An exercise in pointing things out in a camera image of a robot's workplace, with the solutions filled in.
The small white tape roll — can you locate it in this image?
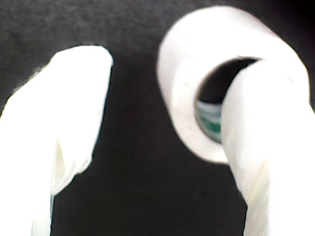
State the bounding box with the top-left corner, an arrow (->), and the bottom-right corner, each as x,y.
157,5 -> 311,164

